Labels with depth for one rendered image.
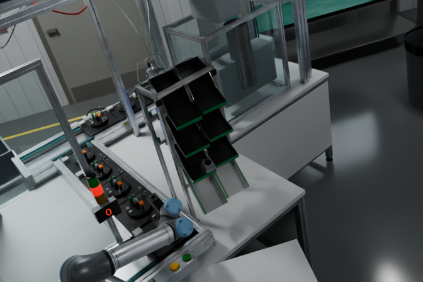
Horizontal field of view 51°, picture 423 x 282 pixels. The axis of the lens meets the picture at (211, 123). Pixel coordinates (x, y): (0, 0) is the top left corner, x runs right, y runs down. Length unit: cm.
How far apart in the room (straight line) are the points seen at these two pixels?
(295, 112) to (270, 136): 28
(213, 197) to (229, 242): 24
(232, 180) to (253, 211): 21
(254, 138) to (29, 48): 358
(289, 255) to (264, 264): 13
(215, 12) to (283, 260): 157
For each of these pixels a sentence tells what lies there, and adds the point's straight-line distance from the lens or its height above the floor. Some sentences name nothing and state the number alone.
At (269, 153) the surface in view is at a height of 52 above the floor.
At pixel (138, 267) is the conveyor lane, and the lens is 228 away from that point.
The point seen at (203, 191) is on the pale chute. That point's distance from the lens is 231.
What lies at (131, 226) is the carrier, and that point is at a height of 97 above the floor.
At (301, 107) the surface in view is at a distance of 344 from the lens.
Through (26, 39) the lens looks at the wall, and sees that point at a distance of 593.
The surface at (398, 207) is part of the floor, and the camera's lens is 364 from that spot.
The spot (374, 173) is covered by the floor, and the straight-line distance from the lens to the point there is 391.
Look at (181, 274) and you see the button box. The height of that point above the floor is 94.
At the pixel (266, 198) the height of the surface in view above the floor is 86.
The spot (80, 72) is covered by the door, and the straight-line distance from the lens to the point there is 596.
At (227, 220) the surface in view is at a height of 86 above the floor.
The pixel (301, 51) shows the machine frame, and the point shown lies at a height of 113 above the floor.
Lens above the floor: 256
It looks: 32 degrees down
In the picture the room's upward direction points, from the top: 14 degrees counter-clockwise
